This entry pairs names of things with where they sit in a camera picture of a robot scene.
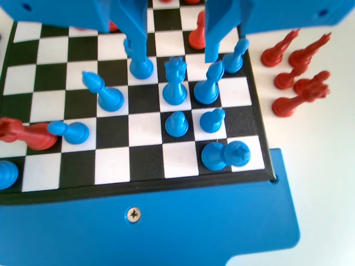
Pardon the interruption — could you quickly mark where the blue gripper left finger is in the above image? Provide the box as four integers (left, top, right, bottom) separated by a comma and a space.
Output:
112, 0, 148, 63

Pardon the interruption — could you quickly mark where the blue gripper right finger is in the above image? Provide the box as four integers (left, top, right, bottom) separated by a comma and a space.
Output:
205, 0, 242, 63

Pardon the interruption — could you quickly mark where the blue plastic chess queen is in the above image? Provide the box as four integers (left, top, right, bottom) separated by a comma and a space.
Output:
162, 56, 189, 106

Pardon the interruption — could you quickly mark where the red queen chess piece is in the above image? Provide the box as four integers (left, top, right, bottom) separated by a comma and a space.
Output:
272, 83, 330, 117

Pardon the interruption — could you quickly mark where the blue pawn chess piece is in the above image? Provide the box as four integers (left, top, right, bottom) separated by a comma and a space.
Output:
165, 111, 190, 138
47, 120, 90, 145
222, 38, 250, 75
199, 108, 226, 134

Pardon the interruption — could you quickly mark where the blue rook chess piece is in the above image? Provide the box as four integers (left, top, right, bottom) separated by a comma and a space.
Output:
0, 160, 19, 190
123, 38, 154, 80

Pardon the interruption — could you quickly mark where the blue bishop chess piece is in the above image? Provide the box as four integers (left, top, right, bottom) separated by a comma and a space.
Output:
193, 60, 226, 105
82, 71, 125, 112

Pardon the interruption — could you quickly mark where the red rook chess piece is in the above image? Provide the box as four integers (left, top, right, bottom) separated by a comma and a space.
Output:
0, 117, 58, 151

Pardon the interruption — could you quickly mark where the black and white chessboard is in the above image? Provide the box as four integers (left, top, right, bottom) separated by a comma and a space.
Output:
0, 0, 278, 206

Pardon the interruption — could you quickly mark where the blue rook lying down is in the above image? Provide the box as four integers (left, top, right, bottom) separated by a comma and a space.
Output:
201, 140, 251, 172

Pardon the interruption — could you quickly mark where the silver phillips screw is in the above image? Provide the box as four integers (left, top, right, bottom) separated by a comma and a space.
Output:
127, 207, 141, 224

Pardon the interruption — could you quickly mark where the blue base mounting plate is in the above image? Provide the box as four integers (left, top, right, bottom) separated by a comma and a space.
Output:
0, 148, 302, 266

